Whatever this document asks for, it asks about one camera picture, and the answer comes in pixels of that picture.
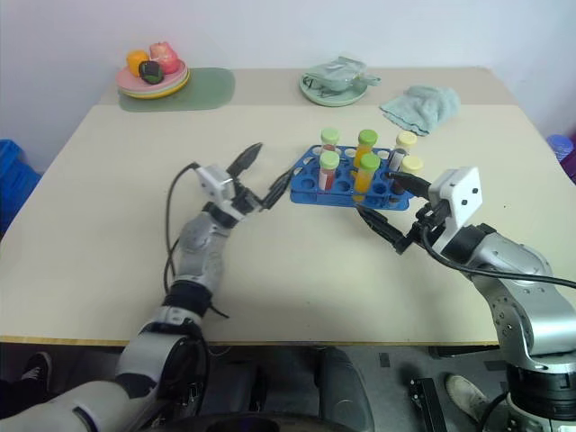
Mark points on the thin green plate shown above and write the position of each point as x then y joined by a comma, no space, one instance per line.
177,85

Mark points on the yellow plate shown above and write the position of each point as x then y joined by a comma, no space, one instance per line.
153,96

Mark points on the dark test tube yellow cap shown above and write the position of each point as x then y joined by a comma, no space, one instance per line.
406,140
411,165

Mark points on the dark toy mangosteen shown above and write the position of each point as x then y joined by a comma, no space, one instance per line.
150,72

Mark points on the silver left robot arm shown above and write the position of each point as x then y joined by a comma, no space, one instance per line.
198,243

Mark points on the black metal frame piece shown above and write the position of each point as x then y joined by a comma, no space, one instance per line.
427,405

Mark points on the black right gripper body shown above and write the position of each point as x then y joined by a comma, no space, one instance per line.
429,222

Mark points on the crumpled pale green cloth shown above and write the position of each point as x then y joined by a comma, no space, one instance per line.
337,68

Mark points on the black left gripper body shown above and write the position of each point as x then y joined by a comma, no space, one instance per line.
247,198

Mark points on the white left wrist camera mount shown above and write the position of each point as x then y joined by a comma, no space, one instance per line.
211,182

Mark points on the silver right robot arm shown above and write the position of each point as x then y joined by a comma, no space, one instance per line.
517,256

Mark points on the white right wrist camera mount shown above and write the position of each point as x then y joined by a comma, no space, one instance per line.
459,193

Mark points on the green placemat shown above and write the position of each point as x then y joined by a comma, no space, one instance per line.
211,90

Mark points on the white shoe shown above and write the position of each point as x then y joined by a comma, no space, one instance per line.
465,396

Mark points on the dark purple object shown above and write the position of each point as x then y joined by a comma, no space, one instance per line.
570,166

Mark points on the light green plate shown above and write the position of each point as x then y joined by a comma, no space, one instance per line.
335,100

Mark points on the pink toy apple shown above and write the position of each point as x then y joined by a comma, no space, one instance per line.
165,57

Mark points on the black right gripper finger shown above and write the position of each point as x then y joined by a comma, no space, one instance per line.
414,184
387,229

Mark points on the blue test tube rack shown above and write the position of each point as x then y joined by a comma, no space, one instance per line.
310,184

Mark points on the dark grey rounded shape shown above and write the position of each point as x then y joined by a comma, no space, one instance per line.
346,387

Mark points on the pink plate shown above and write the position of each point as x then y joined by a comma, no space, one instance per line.
128,80

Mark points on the orange toy fruit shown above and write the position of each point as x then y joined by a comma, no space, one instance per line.
135,60

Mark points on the blue plastic container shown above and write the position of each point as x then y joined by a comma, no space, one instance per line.
558,145

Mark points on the blue plastic crate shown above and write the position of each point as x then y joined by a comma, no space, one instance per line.
13,180

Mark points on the black sneaker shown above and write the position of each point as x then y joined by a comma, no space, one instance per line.
38,371

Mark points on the light teal towel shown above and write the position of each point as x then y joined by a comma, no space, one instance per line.
425,108

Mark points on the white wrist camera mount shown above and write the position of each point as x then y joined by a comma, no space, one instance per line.
211,182
459,193

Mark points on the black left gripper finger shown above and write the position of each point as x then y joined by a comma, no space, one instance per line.
279,184
246,159

